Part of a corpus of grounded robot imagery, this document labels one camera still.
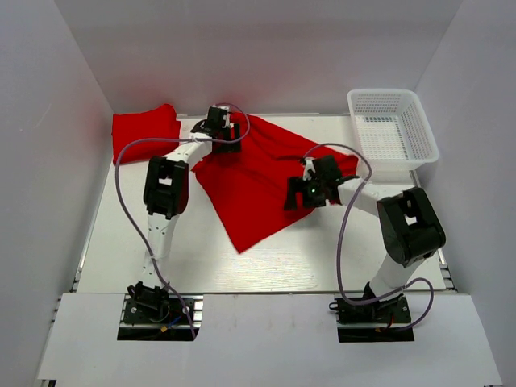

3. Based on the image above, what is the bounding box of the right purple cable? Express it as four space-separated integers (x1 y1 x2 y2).
300 142 435 332

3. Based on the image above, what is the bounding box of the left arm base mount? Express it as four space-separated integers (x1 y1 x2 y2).
117 282 203 342

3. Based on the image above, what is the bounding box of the white plastic basket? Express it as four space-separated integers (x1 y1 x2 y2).
347 89 439 181

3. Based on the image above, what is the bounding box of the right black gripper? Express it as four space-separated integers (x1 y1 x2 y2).
284 176 327 211

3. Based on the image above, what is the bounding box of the purple cable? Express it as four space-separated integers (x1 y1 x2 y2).
300 142 435 332
114 103 252 339

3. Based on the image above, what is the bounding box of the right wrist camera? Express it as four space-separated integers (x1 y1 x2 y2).
302 157 315 181

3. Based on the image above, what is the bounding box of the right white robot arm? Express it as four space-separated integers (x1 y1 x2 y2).
284 156 446 322

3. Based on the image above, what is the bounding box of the red t shirt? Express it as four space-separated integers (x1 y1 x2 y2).
193 113 358 253
111 104 181 164

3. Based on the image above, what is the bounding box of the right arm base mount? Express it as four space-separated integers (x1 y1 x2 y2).
328 295 414 343

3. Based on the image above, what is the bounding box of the folded red t shirt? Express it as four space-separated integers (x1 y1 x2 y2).
111 104 181 164

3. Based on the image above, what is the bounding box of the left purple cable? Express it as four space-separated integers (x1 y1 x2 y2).
114 103 252 339

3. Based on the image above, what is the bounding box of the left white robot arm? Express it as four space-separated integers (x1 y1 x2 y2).
127 104 251 322

